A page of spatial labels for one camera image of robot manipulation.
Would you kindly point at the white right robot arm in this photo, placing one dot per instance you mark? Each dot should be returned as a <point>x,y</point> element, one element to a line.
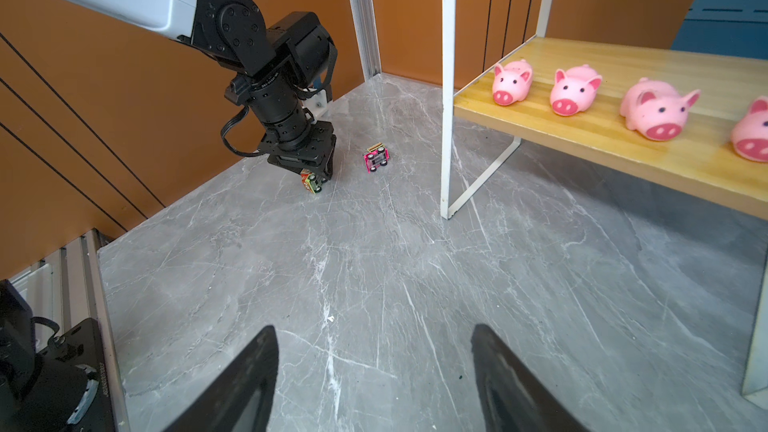
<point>57,381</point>

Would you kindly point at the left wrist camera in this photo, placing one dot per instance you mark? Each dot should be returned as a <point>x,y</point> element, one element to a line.
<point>318,102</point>

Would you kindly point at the pink toy pig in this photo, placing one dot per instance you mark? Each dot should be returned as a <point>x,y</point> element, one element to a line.
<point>749,137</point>
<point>574,90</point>
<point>512,82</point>
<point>656,110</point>

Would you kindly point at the wooden two-tier shelf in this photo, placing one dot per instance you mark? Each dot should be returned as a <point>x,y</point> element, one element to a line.
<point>702,163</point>

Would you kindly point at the aluminium mounting rail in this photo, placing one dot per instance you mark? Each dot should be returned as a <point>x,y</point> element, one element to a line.
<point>66,294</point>

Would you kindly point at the pink toy truck striped roof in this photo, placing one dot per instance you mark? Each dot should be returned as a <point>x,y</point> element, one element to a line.
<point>375,157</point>

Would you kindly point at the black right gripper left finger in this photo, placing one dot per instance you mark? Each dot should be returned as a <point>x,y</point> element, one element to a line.
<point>241,397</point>

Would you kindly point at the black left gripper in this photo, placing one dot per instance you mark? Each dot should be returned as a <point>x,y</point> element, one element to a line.
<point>293,139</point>

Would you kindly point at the left aluminium corner post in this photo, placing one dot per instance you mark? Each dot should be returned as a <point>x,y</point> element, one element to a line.
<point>364,20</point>

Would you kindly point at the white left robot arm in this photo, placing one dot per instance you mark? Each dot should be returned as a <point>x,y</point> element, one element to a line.
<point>277,68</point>

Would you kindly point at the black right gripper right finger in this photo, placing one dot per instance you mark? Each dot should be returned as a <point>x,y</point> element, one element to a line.
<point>511,396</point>

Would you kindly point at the green red toy truck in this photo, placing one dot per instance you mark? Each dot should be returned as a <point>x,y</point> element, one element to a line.
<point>311,181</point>

